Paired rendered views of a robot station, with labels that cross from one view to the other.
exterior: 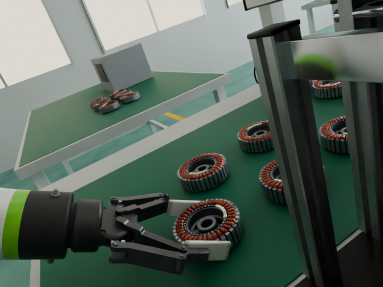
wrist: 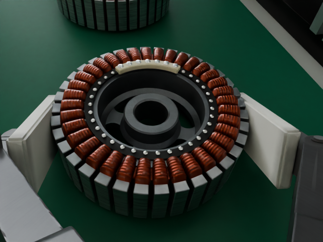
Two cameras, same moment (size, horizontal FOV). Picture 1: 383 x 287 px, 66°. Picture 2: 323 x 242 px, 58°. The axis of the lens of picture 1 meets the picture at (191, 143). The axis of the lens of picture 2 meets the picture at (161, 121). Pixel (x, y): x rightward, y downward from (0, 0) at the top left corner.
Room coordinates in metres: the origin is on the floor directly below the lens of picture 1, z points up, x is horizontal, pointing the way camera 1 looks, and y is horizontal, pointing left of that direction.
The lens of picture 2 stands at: (0.39, 0.14, 0.91)
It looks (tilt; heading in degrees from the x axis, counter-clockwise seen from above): 50 degrees down; 268
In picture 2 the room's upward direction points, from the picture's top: 6 degrees clockwise
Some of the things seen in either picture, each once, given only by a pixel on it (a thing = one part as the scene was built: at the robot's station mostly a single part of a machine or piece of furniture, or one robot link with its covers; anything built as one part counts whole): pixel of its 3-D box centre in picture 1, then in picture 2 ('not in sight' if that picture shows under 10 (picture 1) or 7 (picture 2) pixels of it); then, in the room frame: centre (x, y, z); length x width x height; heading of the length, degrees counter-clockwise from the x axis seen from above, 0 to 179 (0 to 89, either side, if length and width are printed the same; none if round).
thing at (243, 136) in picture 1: (260, 135); not in sight; (0.65, -0.17, 0.77); 0.11 x 0.11 x 0.04
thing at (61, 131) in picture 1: (121, 142); not in sight; (2.22, 0.52, 0.38); 1.85 x 1.10 x 0.75; 20
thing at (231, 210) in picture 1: (207, 226); (151, 120); (0.40, 0.02, 0.77); 0.11 x 0.11 x 0.04
